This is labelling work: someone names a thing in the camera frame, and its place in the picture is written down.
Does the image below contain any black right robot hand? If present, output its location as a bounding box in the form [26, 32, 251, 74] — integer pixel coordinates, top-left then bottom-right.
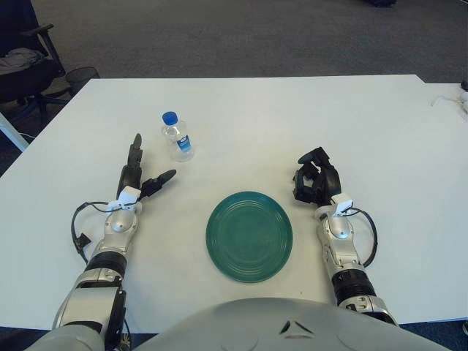
[292, 146, 344, 207]

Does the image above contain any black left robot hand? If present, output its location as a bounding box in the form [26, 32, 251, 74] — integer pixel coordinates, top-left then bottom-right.
[116, 133, 178, 201]

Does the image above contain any clear bottle with blue cap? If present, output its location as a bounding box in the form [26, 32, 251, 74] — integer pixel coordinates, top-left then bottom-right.
[162, 111, 195, 163]

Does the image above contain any green round plate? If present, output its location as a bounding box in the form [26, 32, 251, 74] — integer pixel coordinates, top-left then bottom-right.
[205, 190, 295, 284]

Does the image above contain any black mesh wastebasket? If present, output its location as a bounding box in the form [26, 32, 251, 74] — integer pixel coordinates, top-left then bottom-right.
[64, 66, 102, 98]

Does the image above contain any white table leg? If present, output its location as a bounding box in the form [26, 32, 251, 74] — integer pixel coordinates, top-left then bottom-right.
[0, 111, 29, 151]

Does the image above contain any black office chair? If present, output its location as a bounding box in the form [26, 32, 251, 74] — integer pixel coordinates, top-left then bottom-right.
[0, 23, 70, 121]

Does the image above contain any grey cloth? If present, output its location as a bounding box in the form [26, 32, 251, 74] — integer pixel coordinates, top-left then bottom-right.
[0, 47, 45, 72]

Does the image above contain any silver robot torso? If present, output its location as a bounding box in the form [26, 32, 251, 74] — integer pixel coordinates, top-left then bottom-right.
[21, 298, 454, 351]

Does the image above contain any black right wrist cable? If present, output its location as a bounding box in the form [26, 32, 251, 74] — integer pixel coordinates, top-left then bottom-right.
[350, 207, 378, 268]

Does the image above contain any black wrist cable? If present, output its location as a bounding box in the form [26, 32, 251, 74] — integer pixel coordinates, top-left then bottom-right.
[71, 200, 114, 264]
[350, 207, 378, 268]

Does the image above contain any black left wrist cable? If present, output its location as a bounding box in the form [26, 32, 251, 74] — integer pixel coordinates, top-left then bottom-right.
[71, 200, 114, 264]

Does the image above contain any thin white cable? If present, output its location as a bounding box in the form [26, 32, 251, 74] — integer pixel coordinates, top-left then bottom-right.
[430, 94, 461, 107]

